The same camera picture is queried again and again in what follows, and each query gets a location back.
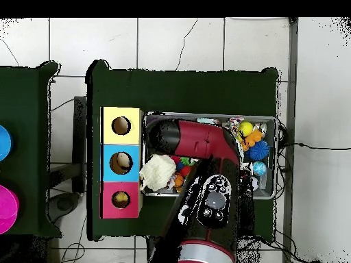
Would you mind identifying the cream muslin cloth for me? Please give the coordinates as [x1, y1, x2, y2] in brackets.
[138, 153, 177, 192]

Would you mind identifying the wooden three-hole sorting box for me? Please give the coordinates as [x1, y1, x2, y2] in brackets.
[99, 105, 144, 220]

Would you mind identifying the beige round toy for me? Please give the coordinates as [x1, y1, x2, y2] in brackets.
[116, 152, 132, 168]

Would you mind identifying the dark green table cloth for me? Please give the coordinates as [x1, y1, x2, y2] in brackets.
[0, 61, 62, 238]
[86, 59, 280, 242]

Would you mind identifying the colourful crumpled cloth ball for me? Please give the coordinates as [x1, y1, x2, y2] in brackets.
[221, 116, 245, 136]

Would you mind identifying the yellow smooth ball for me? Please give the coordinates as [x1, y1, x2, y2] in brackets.
[237, 121, 254, 138]

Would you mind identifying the orange pegged toy block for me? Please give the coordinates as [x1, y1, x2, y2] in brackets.
[241, 129, 263, 152]

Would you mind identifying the blue spiky puffer ball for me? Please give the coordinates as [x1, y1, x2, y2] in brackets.
[247, 140, 270, 162]

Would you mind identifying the blue globe print ball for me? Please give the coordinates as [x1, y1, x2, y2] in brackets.
[252, 160, 267, 177]

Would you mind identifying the blue round bowl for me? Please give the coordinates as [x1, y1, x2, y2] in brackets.
[0, 125, 14, 162]

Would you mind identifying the magenta round bowl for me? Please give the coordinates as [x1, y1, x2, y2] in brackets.
[0, 184, 21, 236]

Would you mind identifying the silver wire mesh bin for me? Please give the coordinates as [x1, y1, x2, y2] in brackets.
[141, 110, 280, 200]

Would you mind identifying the thin black floor cable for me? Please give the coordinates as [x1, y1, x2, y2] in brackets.
[285, 141, 351, 151]

